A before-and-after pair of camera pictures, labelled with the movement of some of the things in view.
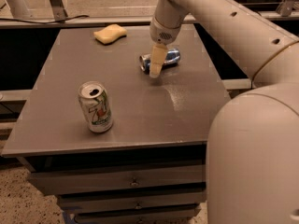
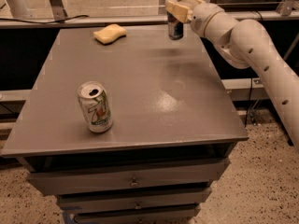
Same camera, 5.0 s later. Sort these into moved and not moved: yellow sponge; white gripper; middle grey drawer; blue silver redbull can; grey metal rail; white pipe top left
Moved: white gripper; blue silver redbull can
Not moved: yellow sponge; white pipe top left; grey metal rail; middle grey drawer
